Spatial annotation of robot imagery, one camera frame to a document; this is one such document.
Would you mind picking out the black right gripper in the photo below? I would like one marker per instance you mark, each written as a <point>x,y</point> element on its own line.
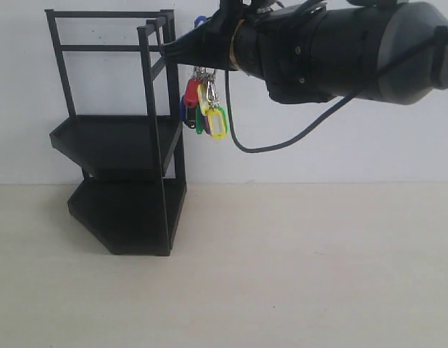
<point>288,49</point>

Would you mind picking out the colourful key tag bunch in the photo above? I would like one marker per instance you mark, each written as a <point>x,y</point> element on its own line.
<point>200,106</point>

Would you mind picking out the black metal shelf rack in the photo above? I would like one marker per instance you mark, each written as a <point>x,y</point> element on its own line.
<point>134,182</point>

